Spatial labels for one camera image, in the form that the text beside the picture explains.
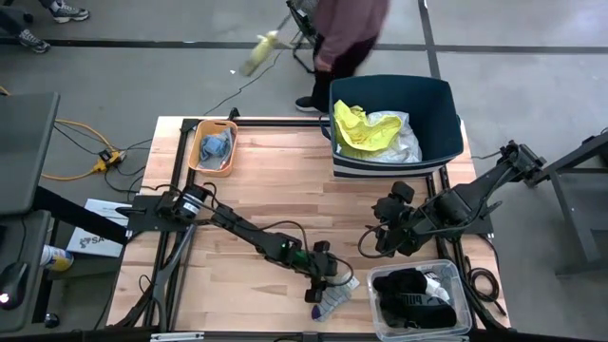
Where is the dark grey metal stand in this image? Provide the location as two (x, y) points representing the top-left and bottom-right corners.
(536, 130), (608, 276)

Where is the silver metal bracket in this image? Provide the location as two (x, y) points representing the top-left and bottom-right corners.
(150, 332), (205, 342)
(415, 334), (471, 342)

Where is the dark red coiled cable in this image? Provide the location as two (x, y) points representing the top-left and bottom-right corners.
(464, 255), (508, 318)

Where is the yellow duster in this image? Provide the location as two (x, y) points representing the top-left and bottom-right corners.
(239, 29), (281, 77)

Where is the yellow extension cord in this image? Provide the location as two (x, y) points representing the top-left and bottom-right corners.
(40, 118), (127, 182)

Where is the white printed paper sheet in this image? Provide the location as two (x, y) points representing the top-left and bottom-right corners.
(66, 199), (132, 259)

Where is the black fan power cable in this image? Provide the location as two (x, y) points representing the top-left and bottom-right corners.
(203, 47), (286, 116)

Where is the dark blue plastic bin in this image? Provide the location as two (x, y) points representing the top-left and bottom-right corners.
(318, 74), (466, 180)

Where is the white leaf print cloth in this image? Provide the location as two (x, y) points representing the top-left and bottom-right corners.
(339, 110), (424, 164)

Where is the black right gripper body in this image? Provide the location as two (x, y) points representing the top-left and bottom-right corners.
(373, 199), (431, 256)

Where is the orange plastic basket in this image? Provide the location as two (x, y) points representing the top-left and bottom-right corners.
(187, 118), (238, 179)

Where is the yellow cloth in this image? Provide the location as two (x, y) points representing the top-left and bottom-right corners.
(332, 99), (404, 161)

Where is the black floor fan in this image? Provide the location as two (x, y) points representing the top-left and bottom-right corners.
(285, 0), (348, 76)

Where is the black metal table frame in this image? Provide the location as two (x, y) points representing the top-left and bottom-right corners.
(106, 107), (512, 333)

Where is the black computer mouse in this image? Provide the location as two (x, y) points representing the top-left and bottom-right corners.
(0, 261), (29, 311)

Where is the white yellow can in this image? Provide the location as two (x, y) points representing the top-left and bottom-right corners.
(40, 244), (75, 273)

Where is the dark grey monitor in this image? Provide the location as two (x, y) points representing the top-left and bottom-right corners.
(0, 92), (61, 218)

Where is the dark grey side desk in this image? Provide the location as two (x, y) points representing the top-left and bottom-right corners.
(0, 211), (53, 333)

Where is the person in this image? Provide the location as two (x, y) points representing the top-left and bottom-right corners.
(294, 0), (390, 114)
(0, 0), (90, 54)

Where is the clear plastic container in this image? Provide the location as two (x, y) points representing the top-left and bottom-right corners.
(366, 258), (474, 342)

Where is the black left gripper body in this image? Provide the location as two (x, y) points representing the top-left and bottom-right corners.
(306, 251), (341, 289)

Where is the black underwear with tag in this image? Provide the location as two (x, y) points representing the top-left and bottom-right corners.
(372, 268), (458, 330)

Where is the grey sock with pink stripes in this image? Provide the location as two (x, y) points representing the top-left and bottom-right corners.
(199, 127), (237, 171)

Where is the grey sock with purple toe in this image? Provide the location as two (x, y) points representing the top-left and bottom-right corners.
(311, 274), (361, 323)

